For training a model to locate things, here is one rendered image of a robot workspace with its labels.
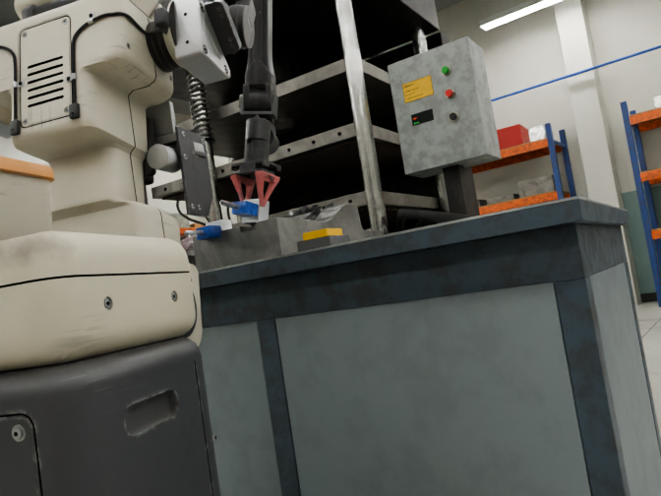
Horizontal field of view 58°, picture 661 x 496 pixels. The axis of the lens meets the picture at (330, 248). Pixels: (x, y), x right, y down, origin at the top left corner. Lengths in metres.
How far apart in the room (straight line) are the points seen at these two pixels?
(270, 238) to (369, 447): 0.49
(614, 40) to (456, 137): 6.17
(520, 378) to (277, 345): 0.52
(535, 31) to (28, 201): 7.89
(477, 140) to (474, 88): 0.17
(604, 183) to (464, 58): 5.59
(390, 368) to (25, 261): 0.76
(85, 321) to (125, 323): 0.06
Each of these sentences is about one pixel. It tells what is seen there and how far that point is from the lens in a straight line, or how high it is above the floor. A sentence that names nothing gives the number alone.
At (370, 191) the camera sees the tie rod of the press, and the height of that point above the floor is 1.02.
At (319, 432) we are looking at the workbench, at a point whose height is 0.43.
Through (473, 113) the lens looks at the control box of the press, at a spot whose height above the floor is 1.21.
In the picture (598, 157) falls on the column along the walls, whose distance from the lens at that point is 7.61.
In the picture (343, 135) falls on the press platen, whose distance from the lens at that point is 2.18.
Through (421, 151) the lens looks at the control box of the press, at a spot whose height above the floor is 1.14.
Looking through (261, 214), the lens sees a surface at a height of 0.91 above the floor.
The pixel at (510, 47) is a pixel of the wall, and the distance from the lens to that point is 8.47.
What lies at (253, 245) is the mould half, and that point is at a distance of 1.35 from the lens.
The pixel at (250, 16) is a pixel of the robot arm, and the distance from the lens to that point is 1.22.
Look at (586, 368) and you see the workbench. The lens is 1.06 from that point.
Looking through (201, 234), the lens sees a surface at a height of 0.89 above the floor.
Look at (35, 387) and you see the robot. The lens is 0.60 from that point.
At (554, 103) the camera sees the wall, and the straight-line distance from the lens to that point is 8.13.
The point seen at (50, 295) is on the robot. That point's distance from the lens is 0.58.
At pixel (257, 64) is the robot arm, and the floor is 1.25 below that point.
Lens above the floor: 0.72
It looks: 4 degrees up
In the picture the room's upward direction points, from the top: 9 degrees counter-clockwise
